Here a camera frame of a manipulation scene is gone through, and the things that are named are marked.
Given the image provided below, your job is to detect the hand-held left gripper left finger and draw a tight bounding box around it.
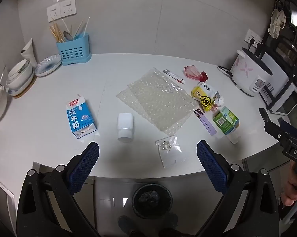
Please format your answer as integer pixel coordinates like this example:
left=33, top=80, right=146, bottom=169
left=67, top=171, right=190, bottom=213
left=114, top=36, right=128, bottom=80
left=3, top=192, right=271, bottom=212
left=16, top=141, right=107, bottom=237

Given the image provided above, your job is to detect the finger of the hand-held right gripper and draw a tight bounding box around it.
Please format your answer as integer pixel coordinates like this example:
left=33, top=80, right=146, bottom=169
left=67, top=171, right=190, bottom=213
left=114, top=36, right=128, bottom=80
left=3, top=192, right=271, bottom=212
left=264, top=122, right=283, bottom=141
left=277, top=118, right=297, bottom=134

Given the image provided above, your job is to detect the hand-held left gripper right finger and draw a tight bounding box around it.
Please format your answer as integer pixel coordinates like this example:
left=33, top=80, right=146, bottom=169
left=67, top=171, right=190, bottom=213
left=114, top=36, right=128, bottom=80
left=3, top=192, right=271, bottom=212
left=195, top=140, right=280, bottom=237

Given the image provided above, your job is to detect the clear bag of beads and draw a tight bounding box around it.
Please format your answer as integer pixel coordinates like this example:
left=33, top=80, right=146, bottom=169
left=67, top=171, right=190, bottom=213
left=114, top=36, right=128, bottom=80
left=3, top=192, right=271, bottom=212
left=155, top=135, right=186, bottom=169

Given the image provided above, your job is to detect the purple packet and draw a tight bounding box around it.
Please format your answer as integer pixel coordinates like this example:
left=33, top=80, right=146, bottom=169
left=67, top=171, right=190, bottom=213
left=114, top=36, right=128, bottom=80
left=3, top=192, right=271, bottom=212
left=193, top=109, right=217, bottom=136

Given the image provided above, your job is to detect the green cardboard box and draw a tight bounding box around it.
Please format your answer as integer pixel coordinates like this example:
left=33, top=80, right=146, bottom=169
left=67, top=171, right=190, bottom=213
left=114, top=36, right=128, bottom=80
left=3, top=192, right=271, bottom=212
left=213, top=106, right=240, bottom=135

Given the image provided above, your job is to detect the blue white milk carton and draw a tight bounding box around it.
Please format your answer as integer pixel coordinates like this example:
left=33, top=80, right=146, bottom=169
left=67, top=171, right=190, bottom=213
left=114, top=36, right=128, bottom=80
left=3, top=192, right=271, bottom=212
left=65, top=94, right=97, bottom=139

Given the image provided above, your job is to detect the white plastic bottle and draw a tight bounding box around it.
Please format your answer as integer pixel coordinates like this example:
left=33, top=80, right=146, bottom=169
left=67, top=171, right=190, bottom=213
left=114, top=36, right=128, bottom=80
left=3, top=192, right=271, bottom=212
left=117, top=113, right=134, bottom=144

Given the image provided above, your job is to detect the dark plastic trash bin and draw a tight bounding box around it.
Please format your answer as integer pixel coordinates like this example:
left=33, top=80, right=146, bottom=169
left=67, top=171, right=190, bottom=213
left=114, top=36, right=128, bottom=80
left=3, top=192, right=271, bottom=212
left=132, top=183, right=173, bottom=220

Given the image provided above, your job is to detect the yellow snack packet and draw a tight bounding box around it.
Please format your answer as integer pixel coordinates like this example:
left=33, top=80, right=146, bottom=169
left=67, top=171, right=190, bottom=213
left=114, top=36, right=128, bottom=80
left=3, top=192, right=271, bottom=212
left=191, top=81, right=225, bottom=113

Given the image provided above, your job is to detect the clear bubble wrap sheet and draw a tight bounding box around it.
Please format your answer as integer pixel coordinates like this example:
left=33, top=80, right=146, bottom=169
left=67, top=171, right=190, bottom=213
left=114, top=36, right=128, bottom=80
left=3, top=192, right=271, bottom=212
left=116, top=78, right=149, bottom=119
left=127, top=67, right=200, bottom=133

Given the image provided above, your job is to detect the red mesh bag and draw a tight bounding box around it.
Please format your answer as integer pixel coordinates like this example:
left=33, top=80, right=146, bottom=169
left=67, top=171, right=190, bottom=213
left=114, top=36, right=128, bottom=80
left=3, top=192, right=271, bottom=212
left=184, top=65, right=209, bottom=82

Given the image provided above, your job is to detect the white ointment tube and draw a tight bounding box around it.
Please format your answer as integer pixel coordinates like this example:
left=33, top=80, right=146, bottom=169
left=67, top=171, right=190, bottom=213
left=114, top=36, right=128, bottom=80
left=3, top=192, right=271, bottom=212
left=163, top=69, right=187, bottom=84

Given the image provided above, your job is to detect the person's right hand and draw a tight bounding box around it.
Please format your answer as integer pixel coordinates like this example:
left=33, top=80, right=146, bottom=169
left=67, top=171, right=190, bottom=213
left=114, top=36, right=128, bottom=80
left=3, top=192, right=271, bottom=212
left=281, top=162, right=297, bottom=206

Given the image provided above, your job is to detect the white microwave oven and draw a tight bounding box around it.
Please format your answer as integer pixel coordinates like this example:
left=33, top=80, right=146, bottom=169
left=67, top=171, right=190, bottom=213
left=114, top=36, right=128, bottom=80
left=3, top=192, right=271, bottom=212
left=260, top=52, right=297, bottom=116

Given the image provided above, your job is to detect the white flowered rice cooker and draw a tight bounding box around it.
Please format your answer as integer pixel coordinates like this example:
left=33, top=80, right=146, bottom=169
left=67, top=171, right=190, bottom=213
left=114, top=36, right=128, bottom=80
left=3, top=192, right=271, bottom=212
left=230, top=47, right=273, bottom=97

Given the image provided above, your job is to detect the black metal rack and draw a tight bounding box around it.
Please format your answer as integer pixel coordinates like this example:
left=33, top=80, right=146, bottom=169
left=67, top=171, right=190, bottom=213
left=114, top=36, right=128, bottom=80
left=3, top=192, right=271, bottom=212
left=256, top=0, right=297, bottom=111

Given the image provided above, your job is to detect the blue clog shoe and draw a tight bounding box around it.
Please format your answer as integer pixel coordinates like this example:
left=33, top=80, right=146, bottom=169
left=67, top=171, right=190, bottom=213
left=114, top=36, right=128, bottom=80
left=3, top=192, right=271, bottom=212
left=161, top=212, right=178, bottom=230
left=117, top=215, right=139, bottom=235

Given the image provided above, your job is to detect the wooden board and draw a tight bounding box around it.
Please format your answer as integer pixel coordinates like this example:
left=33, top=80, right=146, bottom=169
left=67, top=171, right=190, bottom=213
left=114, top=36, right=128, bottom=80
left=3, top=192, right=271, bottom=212
left=8, top=76, right=38, bottom=98

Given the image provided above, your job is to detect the hanging beige cloth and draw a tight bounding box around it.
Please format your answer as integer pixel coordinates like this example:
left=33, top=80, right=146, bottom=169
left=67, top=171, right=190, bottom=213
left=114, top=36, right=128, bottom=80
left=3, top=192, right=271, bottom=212
left=268, top=8, right=286, bottom=39

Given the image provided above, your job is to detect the blue patterned plate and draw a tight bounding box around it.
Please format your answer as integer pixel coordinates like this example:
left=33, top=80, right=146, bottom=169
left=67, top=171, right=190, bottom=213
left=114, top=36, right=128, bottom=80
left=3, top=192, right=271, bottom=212
left=34, top=54, right=62, bottom=77

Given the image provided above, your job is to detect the blue cutlery holder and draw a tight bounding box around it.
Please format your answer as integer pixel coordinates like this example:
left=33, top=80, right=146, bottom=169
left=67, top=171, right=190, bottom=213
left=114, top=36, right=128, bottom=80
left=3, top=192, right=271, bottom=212
left=56, top=34, right=92, bottom=66

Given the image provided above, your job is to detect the white jug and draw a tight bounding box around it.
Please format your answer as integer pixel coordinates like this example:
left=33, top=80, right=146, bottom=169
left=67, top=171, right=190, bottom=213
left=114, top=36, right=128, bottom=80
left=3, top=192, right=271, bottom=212
left=21, top=38, right=38, bottom=67

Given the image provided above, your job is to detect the bundle of wooden chopsticks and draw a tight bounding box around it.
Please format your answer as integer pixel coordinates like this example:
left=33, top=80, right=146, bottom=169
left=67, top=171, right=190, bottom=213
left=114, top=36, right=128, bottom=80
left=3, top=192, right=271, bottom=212
left=49, top=18, right=65, bottom=43

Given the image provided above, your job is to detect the black power cable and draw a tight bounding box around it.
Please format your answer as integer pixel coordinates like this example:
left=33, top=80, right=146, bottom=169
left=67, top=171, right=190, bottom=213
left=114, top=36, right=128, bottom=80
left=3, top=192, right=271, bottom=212
left=217, top=65, right=235, bottom=79

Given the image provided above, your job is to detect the white double wall socket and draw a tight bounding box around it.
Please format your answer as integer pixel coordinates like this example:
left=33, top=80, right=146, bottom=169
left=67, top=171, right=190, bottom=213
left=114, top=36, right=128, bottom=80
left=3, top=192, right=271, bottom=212
left=245, top=29, right=262, bottom=48

